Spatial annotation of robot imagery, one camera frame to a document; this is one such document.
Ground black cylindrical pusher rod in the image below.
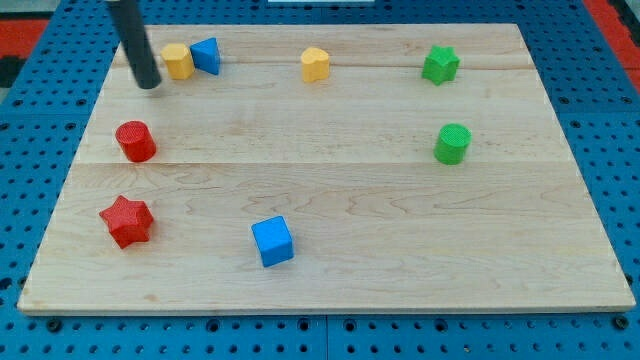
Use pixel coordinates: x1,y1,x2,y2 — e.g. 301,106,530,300
106,0,162,90

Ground blue triangle block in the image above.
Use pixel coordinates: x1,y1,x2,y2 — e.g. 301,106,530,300
190,37,220,75

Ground yellow hexagon block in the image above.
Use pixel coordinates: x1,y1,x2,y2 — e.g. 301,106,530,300
161,43,195,80

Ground red cylinder block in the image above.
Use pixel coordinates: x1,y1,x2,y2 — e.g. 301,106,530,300
115,120,156,162

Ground yellow heart block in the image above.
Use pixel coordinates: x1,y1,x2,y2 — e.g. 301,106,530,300
300,47,330,83

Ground red star block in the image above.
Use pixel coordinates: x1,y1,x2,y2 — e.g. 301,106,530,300
99,195,154,249

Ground light wooden board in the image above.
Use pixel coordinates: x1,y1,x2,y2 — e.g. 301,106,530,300
18,24,635,316

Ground blue cube block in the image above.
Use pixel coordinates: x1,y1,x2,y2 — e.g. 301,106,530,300
251,216,294,267

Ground green star block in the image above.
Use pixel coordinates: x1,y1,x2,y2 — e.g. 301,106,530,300
421,45,460,86

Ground green cylinder block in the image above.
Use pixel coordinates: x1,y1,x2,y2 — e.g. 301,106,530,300
433,123,472,165

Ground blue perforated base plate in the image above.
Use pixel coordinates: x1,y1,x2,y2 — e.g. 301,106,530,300
1,0,639,359

